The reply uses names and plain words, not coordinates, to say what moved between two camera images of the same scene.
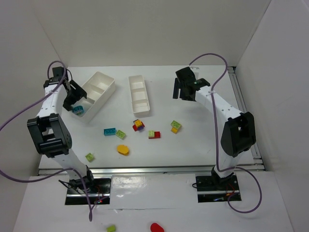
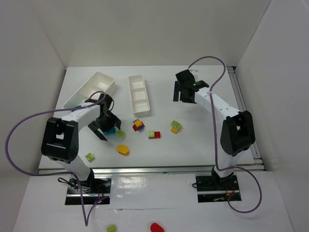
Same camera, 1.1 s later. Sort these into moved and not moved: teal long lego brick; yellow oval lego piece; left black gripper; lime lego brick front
Moved: left black gripper
Not moved: teal long lego brick; yellow oval lego piece; lime lego brick front
